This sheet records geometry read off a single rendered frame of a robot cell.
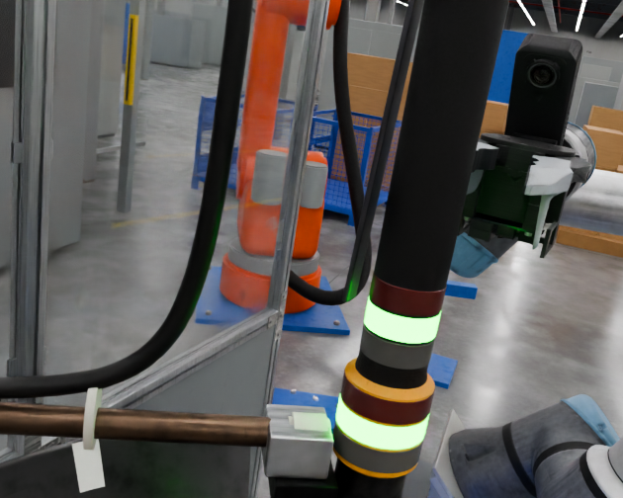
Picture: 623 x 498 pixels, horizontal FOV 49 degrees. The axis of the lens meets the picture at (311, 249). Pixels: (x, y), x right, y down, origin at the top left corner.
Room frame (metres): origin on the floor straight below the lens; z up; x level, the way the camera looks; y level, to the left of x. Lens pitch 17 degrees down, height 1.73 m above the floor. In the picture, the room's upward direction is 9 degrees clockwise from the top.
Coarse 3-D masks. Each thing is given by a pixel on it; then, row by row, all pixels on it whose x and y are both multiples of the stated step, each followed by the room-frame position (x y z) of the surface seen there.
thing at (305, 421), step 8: (288, 416) 0.29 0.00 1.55; (296, 416) 0.29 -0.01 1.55; (304, 416) 0.29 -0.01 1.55; (312, 416) 0.29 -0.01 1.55; (320, 416) 0.29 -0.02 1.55; (296, 424) 0.28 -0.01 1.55; (304, 424) 0.28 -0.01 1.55; (312, 424) 0.28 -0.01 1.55; (320, 424) 0.29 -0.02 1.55; (328, 424) 0.29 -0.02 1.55
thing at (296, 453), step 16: (272, 416) 0.29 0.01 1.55; (272, 432) 0.28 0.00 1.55; (288, 432) 0.28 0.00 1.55; (304, 432) 0.28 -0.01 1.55; (320, 432) 0.28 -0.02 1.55; (272, 448) 0.27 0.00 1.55; (288, 448) 0.27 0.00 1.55; (304, 448) 0.27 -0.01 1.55; (320, 448) 0.28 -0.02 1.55; (272, 464) 0.27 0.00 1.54; (288, 464) 0.27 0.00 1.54; (304, 464) 0.27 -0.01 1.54; (320, 464) 0.28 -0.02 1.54; (272, 480) 0.28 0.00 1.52; (288, 480) 0.27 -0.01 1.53; (304, 480) 0.27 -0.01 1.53; (320, 480) 0.28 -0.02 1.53; (272, 496) 0.27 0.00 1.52; (288, 496) 0.27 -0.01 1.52; (304, 496) 0.27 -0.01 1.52; (320, 496) 0.27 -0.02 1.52; (336, 496) 0.27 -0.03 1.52
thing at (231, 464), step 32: (64, 448) 0.39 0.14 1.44; (128, 448) 0.40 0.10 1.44; (160, 448) 0.41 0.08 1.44; (192, 448) 0.42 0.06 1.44; (224, 448) 0.43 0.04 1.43; (0, 480) 0.36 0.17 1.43; (32, 480) 0.37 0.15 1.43; (64, 480) 0.38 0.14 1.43; (128, 480) 0.39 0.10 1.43; (160, 480) 0.40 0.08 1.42; (192, 480) 0.40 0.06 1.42; (224, 480) 0.41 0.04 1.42
